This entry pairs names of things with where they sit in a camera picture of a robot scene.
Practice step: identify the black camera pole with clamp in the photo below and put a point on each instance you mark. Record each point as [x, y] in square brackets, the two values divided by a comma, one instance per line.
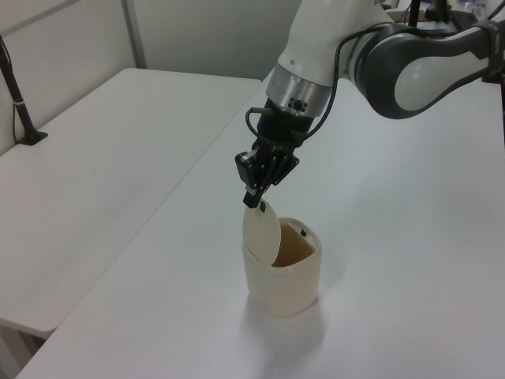
[17, 103]

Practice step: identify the cream plastic trash bin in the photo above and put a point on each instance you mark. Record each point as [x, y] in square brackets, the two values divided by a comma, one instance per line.
[284, 288]

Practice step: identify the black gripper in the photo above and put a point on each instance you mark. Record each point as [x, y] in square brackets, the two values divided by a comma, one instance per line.
[282, 126]

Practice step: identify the brown cardboard sheet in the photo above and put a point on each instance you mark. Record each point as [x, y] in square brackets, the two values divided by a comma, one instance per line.
[396, 16]

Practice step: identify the thin black monitor stand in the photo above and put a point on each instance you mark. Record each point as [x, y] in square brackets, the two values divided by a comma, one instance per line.
[413, 13]

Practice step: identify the wide black monitor stand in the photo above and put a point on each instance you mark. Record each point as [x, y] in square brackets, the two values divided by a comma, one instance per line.
[438, 10]

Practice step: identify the grey aluminium partition post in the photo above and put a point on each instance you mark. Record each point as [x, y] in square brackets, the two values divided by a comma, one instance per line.
[136, 35]

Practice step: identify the white side table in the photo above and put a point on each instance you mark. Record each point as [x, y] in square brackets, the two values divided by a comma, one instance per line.
[118, 138]

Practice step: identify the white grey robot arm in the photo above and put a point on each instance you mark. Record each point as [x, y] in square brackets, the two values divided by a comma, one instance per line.
[315, 47]

